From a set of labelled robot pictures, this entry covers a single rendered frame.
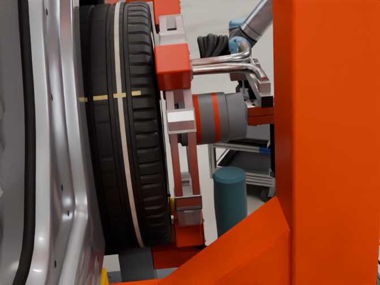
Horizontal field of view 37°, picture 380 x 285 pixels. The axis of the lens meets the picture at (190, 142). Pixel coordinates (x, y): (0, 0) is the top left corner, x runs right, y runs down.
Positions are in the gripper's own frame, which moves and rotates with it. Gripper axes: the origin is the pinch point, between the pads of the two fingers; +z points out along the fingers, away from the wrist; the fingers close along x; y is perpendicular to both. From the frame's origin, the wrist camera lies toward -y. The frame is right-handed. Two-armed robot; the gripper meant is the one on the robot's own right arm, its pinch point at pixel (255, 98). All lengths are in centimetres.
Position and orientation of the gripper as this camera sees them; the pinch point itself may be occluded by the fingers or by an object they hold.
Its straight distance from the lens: 174.5
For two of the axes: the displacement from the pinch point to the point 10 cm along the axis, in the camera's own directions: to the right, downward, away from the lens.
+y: -0.8, -9.1, -4.2
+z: 0.6, 4.1, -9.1
